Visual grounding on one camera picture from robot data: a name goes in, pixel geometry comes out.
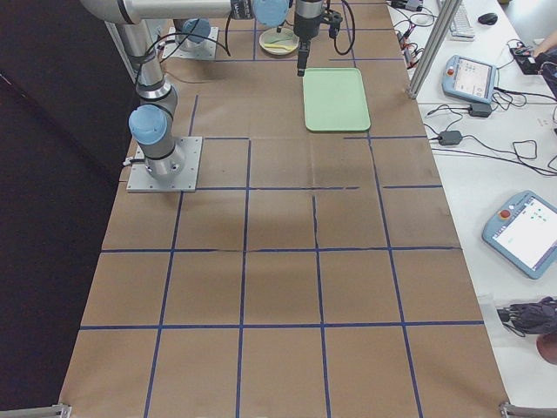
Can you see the white round plate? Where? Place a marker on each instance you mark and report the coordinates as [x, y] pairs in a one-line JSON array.
[[286, 32]]

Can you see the aluminium frame post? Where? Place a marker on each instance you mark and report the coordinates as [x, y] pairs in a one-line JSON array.
[[435, 40]]

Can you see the teach pendant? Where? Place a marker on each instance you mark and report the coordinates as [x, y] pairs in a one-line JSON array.
[[523, 231], [469, 79]]

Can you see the upper teach pendant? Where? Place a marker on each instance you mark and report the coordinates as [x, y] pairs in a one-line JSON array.
[[469, 79]]

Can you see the black computer mouse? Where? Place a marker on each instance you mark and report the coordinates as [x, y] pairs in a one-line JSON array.
[[490, 18]]

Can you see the light green tray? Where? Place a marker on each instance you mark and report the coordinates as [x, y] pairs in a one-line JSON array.
[[335, 100]]

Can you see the green plastic spoon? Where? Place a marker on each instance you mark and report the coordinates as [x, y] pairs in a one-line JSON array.
[[274, 40]]

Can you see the black power adapter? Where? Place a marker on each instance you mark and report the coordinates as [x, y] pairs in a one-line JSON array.
[[480, 110], [450, 138]]

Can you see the lower teach pendant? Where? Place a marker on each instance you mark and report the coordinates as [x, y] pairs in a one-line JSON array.
[[523, 231]]

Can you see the folded dark umbrella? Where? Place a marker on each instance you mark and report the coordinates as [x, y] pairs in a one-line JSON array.
[[530, 318]]

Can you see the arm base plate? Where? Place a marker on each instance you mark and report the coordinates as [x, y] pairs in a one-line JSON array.
[[205, 50], [176, 173]]

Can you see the yellow plastic fork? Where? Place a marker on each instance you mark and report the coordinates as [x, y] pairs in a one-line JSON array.
[[281, 46]]

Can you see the white keyboard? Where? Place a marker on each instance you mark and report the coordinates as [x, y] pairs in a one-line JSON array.
[[460, 28]]

